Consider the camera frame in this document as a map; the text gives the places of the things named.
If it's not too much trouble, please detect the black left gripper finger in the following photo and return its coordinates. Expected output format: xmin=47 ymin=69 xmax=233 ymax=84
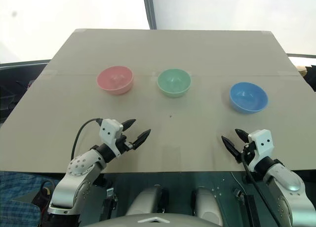
xmin=122 ymin=118 xmax=137 ymax=133
xmin=131 ymin=129 xmax=152 ymax=151

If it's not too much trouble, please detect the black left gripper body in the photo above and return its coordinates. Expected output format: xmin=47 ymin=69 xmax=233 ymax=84
xmin=116 ymin=135 xmax=135 ymax=155

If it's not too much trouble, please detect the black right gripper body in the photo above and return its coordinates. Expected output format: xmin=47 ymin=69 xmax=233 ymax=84
xmin=240 ymin=140 xmax=258 ymax=168

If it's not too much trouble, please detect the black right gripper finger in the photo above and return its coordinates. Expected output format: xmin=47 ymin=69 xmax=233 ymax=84
xmin=235 ymin=128 xmax=250 ymax=144
xmin=221 ymin=136 xmax=242 ymax=164

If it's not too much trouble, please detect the blue plastic bowl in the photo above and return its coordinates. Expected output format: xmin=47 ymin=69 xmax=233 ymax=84
xmin=229 ymin=82 xmax=269 ymax=114

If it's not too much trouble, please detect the pink red plastic bowl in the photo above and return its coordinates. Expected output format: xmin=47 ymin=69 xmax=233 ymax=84
xmin=96 ymin=66 xmax=134 ymax=96

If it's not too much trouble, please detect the green plastic bowl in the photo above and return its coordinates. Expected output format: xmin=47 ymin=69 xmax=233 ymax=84
xmin=157 ymin=69 xmax=192 ymax=99

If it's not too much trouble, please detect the silver rounded robot leg shell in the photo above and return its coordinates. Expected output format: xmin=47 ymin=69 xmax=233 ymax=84
xmin=192 ymin=186 xmax=223 ymax=220
xmin=125 ymin=184 xmax=171 ymax=217

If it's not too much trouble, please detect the grey robot chest with chevron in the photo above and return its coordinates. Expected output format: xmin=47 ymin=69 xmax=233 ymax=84
xmin=92 ymin=211 xmax=224 ymax=227

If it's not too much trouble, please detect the dark clutter with beige object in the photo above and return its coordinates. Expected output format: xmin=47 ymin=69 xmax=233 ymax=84
xmin=287 ymin=53 xmax=316 ymax=92

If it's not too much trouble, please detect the blue plaid cloth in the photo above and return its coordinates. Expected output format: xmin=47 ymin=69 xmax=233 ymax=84
xmin=0 ymin=171 xmax=54 ymax=227

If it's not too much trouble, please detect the dark grey upright pole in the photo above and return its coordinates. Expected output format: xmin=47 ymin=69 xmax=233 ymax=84
xmin=142 ymin=0 xmax=158 ymax=31

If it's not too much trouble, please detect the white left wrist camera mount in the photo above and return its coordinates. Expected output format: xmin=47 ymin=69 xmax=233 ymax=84
xmin=99 ymin=118 xmax=124 ymax=155

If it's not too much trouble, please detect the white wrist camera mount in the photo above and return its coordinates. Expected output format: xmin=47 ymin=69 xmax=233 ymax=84
xmin=246 ymin=129 xmax=276 ymax=172
xmin=99 ymin=118 xmax=124 ymax=155

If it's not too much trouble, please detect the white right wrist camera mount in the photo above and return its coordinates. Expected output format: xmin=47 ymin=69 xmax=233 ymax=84
xmin=246 ymin=129 xmax=276 ymax=172

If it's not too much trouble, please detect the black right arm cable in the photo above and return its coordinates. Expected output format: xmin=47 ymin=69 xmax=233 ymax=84
xmin=240 ymin=144 xmax=275 ymax=214

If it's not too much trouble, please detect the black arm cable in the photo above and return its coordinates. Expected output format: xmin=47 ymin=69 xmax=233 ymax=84
xmin=240 ymin=144 xmax=275 ymax=214
xmin=71 ymin=117 xmax=103 ymax=161

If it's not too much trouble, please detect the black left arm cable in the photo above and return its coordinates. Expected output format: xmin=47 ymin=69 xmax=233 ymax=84
xmin=71 ymin=117 xmax=103 ymax=161

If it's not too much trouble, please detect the black bag with red cord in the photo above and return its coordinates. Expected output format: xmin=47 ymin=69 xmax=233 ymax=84
xmin=31 ymin=179 xmax=61 ymax=214

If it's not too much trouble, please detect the dark bench frame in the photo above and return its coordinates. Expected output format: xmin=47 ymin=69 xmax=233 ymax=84
xmin=0 ymin=59 xmax=51 ymax=125

